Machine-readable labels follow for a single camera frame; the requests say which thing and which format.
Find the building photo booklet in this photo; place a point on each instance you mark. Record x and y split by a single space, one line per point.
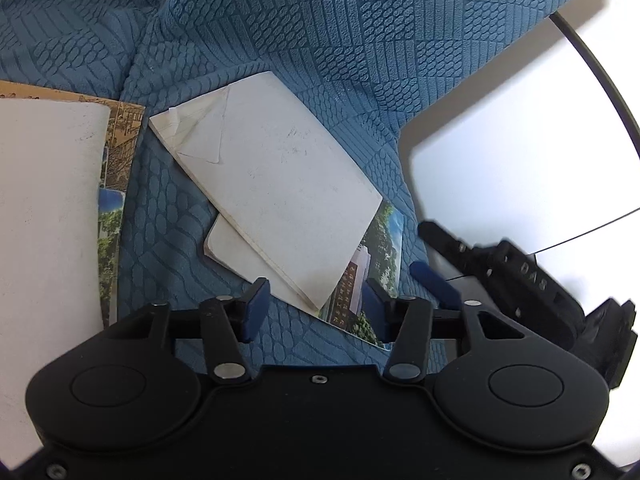
111 240
385 240

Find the white table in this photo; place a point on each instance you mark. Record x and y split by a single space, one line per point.
475 175

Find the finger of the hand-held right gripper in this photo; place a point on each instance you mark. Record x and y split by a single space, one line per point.
445 245
435 285

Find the small white notebook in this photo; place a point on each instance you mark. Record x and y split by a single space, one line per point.
225 250

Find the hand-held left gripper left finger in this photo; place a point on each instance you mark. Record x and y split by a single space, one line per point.
256 310

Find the white lined notebook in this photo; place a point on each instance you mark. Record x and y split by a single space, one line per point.
45 210

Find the brown painting cover book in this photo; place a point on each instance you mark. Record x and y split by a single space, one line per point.
125 125

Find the white notebook with flap pocket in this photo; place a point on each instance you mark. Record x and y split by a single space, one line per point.
280 180

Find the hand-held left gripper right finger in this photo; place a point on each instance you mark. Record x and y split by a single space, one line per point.
377 310

